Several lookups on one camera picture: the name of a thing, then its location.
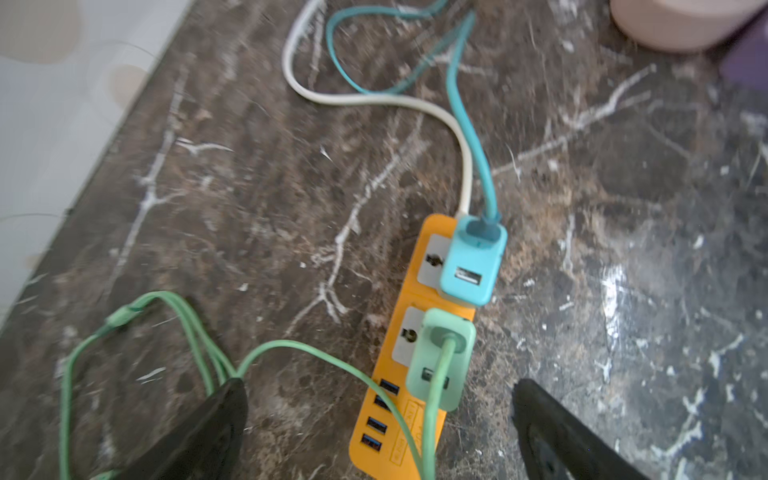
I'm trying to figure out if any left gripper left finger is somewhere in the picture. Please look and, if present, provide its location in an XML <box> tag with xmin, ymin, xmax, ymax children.
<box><xmin>117</xmin><ymin>378</ymin><xmax>248</xmax><ymax>479</ymax></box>

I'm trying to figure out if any light green charger adapter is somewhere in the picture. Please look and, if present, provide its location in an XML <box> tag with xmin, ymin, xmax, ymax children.
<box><xmin>405</xmin><ymin>308</ymin><xmax>478</xmax><ymax>413</ymax></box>

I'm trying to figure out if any white power cable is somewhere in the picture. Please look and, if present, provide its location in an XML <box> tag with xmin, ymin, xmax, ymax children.
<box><xmin>281</xmin><ymin>0</ymin><xmax>475</xmax><ymax>218</ymax></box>

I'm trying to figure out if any purple power strip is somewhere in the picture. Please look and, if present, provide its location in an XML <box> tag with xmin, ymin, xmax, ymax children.
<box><xmin>719</xmin><ymin>8</ymin><xmax>767</xmax><ymax>93</ymax></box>

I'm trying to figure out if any teal charger cable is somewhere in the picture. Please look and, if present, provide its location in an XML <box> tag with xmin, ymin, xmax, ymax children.
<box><xmin>325</xmin><ymin>0</ymin><xmax>502</xmax><ymax>224</ymax></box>

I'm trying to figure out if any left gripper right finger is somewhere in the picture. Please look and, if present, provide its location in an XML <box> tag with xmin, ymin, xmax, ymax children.
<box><xmin>512</xmin><ymin>378</ymin><xmax>645</xmax><ymax>479</ymax></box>

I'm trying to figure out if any teal charger adapter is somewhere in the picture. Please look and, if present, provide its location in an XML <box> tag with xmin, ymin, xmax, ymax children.
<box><xmin>438</xmin><ymin>215</ymin><xmax>508</xmax><ymax>307</ymax></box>

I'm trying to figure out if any orange power strip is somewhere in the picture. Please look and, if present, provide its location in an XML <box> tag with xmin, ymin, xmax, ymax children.
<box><xmin>349</xmin><ymin>214</ymin><xmax>475</xmax><ymax>479</ymax></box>

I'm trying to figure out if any light green cable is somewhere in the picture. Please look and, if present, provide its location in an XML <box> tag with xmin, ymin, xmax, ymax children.
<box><xmin>58</xmin><ymin>290</ymin><xmax>458</xmax><ymax>480</ymax></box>

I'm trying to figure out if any round beige power socket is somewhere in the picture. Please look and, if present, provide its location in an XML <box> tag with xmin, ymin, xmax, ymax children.
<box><xmin>609</xmin><ymin>0</ymin><xmax>767</xmax><ymax>53</ymax></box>

